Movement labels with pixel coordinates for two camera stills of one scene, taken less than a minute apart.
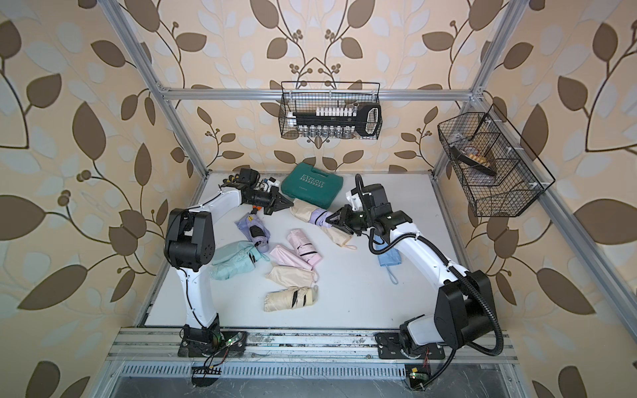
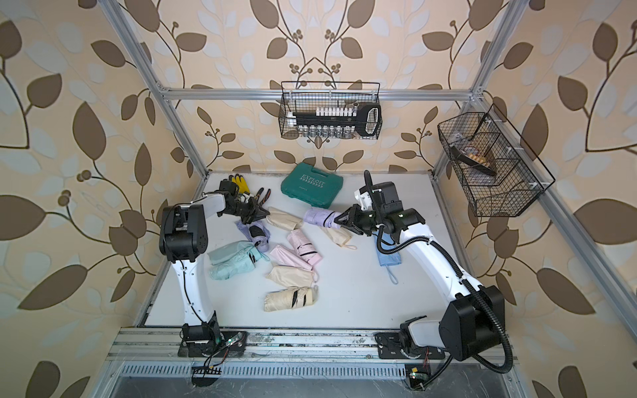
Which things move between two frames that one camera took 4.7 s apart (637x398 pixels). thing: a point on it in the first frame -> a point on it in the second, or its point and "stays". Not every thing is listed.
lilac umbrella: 318,217 stays
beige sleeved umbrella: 302,210 -> 284,220
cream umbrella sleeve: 294,277 stays
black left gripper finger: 268,210 -> 247,218
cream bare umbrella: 289,298 stays
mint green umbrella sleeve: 237,251 stays
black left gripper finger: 279,201 -> 260,213
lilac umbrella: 255,230 stays
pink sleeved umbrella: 303,247 stays
